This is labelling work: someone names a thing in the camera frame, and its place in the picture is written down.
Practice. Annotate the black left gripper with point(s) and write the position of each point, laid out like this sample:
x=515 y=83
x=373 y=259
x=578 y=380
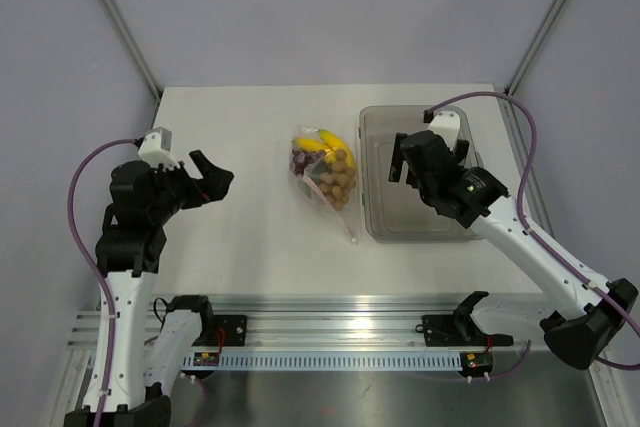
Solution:
x=211 y=187

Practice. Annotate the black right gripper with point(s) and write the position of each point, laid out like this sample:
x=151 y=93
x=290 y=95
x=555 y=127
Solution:
x=398 y=159

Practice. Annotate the red grape bunch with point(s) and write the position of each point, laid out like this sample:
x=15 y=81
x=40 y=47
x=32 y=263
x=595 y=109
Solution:
x=301 y=160

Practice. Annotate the brown longan bunch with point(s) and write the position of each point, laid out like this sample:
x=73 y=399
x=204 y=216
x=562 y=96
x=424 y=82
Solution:
x=336 y=179

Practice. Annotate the yellow banana bunch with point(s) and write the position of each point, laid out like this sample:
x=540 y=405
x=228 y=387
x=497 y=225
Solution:
x=315 y=139

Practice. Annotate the clear red-dotted zip bag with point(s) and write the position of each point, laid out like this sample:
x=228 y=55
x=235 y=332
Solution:
x=347 y=220

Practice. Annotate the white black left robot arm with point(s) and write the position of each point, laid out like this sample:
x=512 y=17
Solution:
x=132 y=379

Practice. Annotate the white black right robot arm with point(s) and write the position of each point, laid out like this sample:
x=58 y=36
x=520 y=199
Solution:
x=590 y=309

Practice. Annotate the clear grey plastic bin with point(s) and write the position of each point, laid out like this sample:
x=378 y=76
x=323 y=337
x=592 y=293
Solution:
x=394 y=212

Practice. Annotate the left small circuit board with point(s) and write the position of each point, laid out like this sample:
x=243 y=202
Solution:
x=206 y=359

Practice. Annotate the small circuit board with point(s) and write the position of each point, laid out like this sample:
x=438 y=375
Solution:
x=206 y=359
x=476 y=364

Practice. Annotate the right small circuit board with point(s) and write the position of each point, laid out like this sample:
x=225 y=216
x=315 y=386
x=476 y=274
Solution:
x=476 y=364

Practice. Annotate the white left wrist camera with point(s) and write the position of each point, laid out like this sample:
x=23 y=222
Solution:
x=155 y=150

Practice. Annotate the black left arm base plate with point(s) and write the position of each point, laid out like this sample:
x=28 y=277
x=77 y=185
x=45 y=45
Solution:
x=231 y=330

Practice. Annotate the aluminium mounting rail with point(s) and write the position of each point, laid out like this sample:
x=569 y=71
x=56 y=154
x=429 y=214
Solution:
x=363 y=333

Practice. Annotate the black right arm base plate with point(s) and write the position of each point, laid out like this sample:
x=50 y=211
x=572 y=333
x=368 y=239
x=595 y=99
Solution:
x=449 y=330

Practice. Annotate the right aluminium frame post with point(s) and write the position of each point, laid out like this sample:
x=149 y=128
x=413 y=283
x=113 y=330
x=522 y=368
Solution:
x=535 y=46

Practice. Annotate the aluminium frame post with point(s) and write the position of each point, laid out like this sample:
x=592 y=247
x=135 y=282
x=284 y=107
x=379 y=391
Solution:
x=535 y=46
x=123 y=32

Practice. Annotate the left aluminium frame post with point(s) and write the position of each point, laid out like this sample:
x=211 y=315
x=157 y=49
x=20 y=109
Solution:
x=123 y=32

